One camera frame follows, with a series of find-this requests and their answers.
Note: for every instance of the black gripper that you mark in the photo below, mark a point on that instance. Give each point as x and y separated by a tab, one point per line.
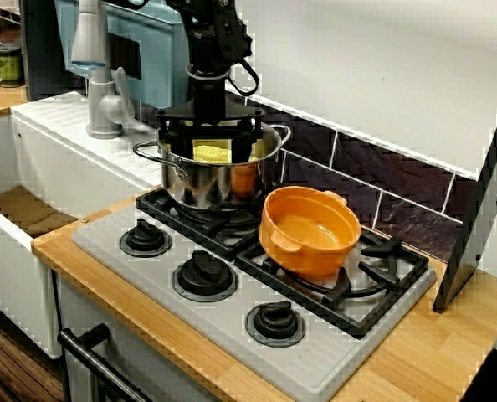
206	96

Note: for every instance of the yellow corn cob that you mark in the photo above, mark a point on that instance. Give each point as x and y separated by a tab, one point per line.
211	153

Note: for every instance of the stainless steel pot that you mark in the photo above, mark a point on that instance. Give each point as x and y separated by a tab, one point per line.
206	184

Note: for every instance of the orange plastic pot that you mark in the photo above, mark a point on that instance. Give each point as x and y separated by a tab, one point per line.
307	259

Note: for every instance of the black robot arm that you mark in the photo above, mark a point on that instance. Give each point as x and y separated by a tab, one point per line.
215	33

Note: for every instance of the black burner grate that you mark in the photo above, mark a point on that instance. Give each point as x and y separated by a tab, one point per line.
152	203
382	249

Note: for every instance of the light blue plastic bin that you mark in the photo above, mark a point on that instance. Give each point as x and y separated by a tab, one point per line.
150	71

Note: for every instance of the grey toy faucet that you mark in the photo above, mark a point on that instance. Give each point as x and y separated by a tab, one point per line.
102	109

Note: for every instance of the black stove knob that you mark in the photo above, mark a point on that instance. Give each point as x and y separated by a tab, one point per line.
146	236
204	274
275	322

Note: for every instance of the white sink basin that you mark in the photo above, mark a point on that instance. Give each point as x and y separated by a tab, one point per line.
85	167

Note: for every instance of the small brass screw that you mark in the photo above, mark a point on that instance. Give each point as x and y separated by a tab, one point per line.
84	220

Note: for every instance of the grey stove top plate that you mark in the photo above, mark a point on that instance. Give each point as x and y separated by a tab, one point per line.
232	310

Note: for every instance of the black upright box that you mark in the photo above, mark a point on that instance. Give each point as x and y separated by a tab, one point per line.
43	50

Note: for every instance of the green labelled can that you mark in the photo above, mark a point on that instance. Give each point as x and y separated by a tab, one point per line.
8	67

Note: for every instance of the white oven door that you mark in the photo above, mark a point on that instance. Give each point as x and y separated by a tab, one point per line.
156	364

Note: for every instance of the dark side panel board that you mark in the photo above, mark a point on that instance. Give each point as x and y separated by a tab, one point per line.
459	272

